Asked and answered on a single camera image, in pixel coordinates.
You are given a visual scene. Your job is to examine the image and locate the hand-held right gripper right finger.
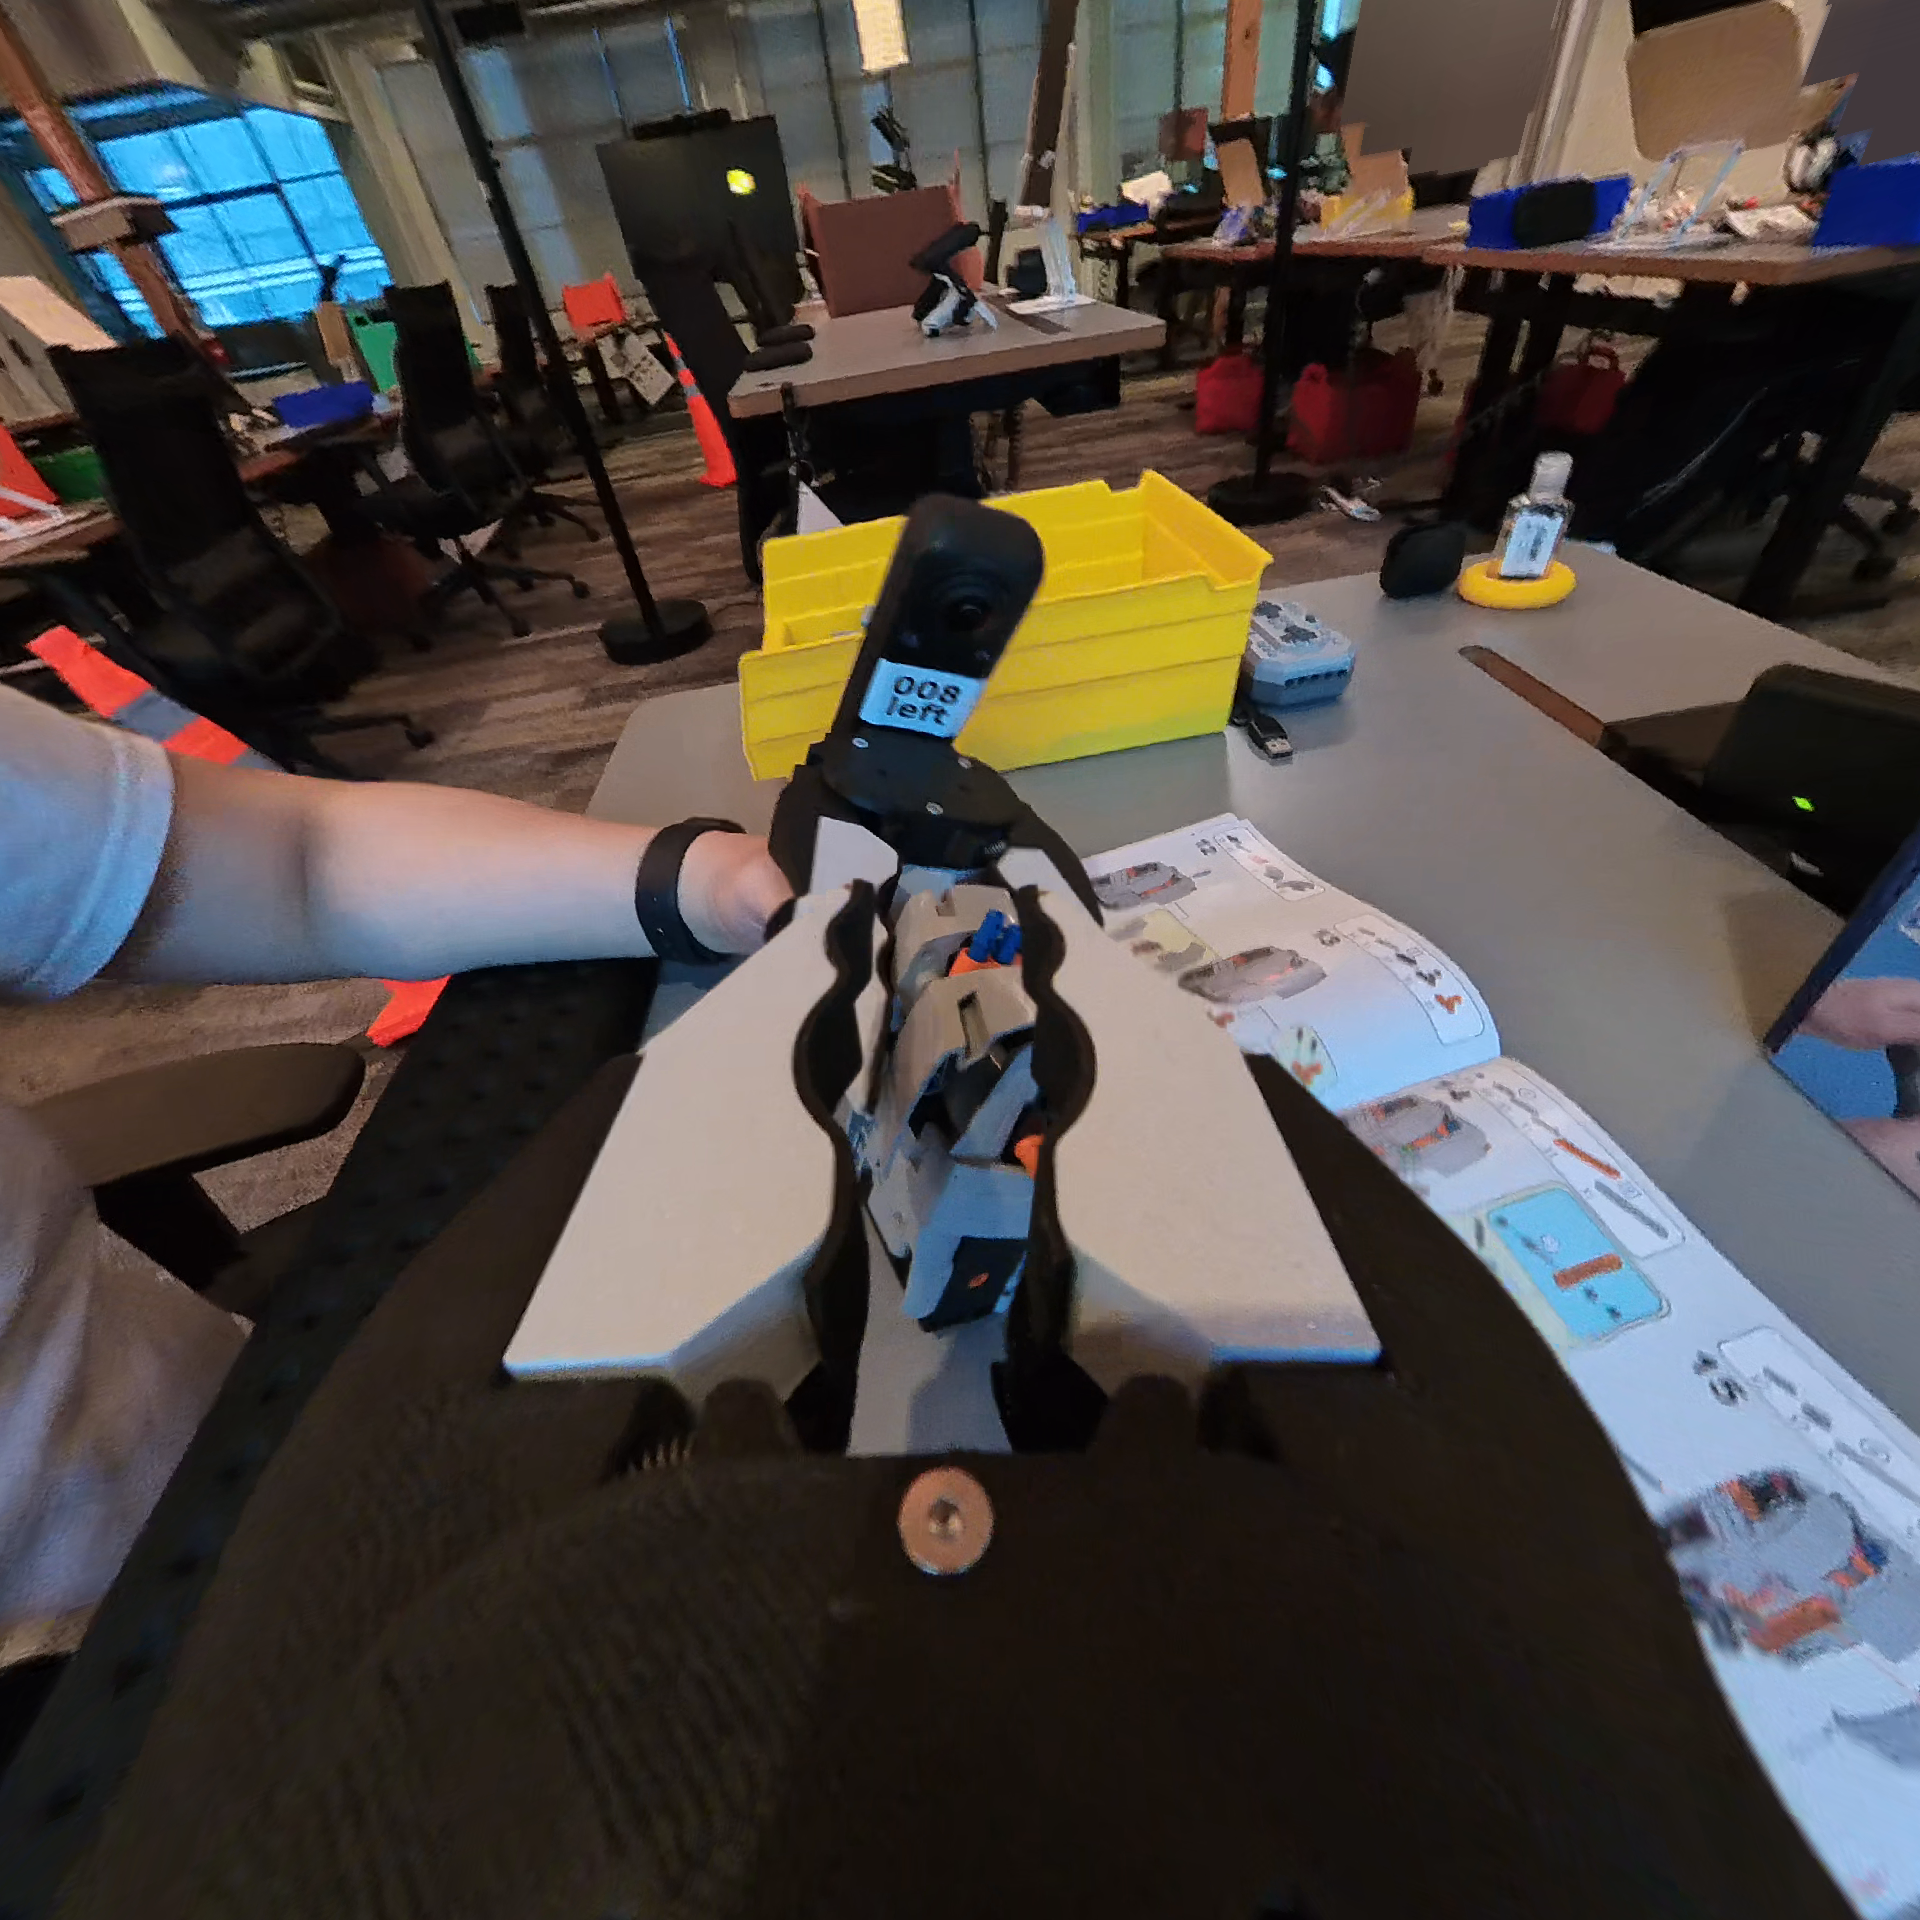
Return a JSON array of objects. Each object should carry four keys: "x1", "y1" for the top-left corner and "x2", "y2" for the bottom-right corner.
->
[{"x1": 1009, "y1": 885, "x2": 1385, "y2": 1420}]

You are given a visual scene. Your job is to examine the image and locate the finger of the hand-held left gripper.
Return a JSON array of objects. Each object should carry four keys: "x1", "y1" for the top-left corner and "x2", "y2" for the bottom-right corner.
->
[
  {"x1": 991, "y1": 844, "x2": 1107, "y2": 924},
  {"x1": 807, "y1": 818, "x2": 904, "y2": 902}
]

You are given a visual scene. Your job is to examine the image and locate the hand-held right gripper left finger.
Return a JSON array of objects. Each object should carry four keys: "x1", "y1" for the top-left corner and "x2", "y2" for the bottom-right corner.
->
[{"x1": 503, "y1": 881, "x2": 881, "y2": 1420}]

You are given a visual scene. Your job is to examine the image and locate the grey brick robot model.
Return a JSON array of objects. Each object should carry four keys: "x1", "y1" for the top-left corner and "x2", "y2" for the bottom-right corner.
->
[{"x1": 849, "y1": 885, "x2": 1051, "y2": 1335}]

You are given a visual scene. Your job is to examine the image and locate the person's left forearm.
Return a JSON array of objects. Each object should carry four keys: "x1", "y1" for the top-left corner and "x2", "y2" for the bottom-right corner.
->
[{"x1": 113, "y1": 750, "x2": 663, "y2": 988}]

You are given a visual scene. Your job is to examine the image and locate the black wristband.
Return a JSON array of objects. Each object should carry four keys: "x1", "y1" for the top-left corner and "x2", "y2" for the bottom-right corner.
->
[{"x1": 633, "y1": 815, "x2": 748, "y2": 964}]

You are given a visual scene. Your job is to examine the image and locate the yellow plastic bin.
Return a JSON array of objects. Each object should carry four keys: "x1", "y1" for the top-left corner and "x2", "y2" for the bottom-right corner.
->
[{"x1": 739, "y1": 469, "x2": 1273, "y2": 782}]

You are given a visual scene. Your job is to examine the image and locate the open instruction booklet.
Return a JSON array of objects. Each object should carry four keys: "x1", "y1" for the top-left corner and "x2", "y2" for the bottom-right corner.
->
[{"x1": 1088, "y1": 813, "x2": 1920, "y2": 1906}]

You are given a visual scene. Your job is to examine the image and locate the black light stand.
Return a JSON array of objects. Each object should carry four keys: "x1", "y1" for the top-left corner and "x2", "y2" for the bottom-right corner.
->
[
  {"x1": 416, "y1": 0, "x2": 713, "y2": 665},
  {"x1": 1207, "y1": 0, "x2": 1326, "y2": 528}
]

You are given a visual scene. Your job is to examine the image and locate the grey brick hub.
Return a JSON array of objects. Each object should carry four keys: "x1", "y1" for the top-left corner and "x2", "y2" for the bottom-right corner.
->
[{"x1": 1236, "y1": 597, "x2": 1356, "y2": 705}]

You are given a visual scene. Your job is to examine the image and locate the orange traffic cone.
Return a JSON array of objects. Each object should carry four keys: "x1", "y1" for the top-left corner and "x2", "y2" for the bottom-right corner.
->
[{"x1": 663, "y1": 335, "x2": 740, "y2": 492}]

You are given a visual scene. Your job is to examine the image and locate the grey background table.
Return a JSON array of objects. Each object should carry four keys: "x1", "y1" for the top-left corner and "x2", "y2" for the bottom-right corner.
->
[{"x1": 727, "y1": 292, "x2": 1169, "y2": 422}]

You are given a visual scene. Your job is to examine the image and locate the grey chair armrest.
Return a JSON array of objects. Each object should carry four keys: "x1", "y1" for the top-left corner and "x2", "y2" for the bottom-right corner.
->
[{"x1": 28, "y1": 1042, "x2": 368, "y2": 1191}]

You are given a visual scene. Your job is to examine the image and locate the black pouch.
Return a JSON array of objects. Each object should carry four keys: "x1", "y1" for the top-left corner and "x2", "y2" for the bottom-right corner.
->
[{"x1": 1377, "y1": 517, "x2": 1473, "y2": 601}]

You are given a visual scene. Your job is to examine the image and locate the white black handheld device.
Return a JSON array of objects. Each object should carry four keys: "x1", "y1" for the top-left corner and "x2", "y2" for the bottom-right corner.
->
[{"x1": 910, "y1": 224, "x2": 1002, "y2": 340}]

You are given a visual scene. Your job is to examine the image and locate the black office chair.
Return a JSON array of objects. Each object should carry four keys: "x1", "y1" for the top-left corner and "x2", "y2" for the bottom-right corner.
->
[
  {"x1": 52, "y1": 335, "x2": 438, "y2": 769},
  {"x1": 383, "y1": 280, "x2": 598, "y2": 634}
]

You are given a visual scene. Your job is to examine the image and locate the clear sanitizer bottle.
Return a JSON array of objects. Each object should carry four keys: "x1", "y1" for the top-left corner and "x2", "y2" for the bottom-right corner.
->
[{"x1": 1495, "y1": 453, "x2": 1577, "y2": 584}]

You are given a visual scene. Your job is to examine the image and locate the black monitor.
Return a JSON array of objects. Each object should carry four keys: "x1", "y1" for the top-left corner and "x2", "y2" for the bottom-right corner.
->
[{"x1": 598, "y1": 111, "x2": 806, "y2": 332}]

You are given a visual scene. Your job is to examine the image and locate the blue robot kit box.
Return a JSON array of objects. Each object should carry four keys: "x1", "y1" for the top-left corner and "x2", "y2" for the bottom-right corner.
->
[{"x1": 1762, "y1": 832, "x2": 1920, "y2": 1192}]

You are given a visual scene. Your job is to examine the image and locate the blue bin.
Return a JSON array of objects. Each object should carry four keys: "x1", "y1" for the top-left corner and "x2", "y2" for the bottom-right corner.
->
[
  {"x1": 1814, "y1": 157, "x2": 1920, "y2": 248},
  {"x1": 1467, "y1": 176, "x2": 1635, "y2": 248}
]

